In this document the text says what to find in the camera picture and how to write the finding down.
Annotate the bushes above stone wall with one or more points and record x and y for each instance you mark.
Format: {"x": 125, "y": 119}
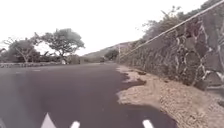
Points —
{"x": 173, "y": 20}

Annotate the sandy gravel strip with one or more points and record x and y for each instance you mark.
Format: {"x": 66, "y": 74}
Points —
{"x": 180, "y": 100}

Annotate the large spreading tree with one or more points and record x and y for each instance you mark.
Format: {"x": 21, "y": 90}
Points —
{"x": 64, "y": 40}

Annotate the hill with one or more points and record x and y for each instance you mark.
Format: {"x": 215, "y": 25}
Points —
{"x": 100, "y": 52}

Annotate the dark stone wall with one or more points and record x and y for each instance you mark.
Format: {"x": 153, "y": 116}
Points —
{"x": 193, "y": 50}

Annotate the small bare-branched tree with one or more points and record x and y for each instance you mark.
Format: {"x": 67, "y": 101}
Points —
{"x": 23, "y": 49}

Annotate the pale triangular robot's own part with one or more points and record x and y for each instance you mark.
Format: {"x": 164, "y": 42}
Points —
{"x": 48, "y": 122}

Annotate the low stone wall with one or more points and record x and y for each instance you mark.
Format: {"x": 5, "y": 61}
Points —
{"x": 26, "y": 64}

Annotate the round dark bush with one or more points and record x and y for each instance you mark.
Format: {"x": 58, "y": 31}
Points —
{"x": 111, "y": 54}

